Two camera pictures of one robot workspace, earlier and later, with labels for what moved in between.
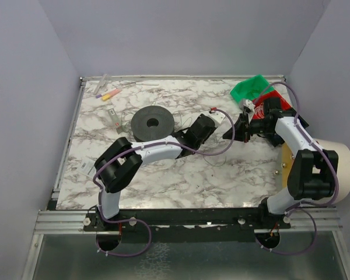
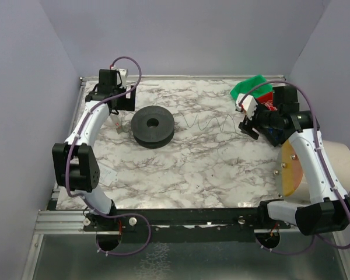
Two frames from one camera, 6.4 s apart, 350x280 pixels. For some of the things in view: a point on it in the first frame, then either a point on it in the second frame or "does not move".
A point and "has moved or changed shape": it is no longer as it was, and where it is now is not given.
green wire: (205, 156) has moved or changed shape
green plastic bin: (251, 89) does not move
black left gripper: (206, 124) -> (128, 99)
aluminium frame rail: (49, 220) does not move
